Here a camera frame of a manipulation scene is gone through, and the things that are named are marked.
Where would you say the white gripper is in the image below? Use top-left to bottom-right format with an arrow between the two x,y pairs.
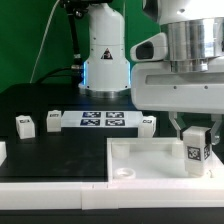
131,61 -> 224,145

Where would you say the white square tabletop part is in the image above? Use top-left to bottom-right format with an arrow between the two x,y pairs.
107,138 -> 224,186

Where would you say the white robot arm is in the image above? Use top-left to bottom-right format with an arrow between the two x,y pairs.
82,0 -> 224,144

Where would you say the white U-shaped fence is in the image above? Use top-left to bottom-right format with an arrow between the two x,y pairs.
0,148 -> 224,210

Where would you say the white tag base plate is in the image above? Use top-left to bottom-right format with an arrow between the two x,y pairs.
62,111 -> 143,128

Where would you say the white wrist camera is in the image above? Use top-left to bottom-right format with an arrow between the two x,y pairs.
130,32 -> 168,62

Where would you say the black cable bundle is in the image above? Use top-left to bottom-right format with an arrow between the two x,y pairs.
35,0 -> 85,84

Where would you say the grey thin cable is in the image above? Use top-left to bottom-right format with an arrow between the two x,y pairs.
29,0 -> 62,84

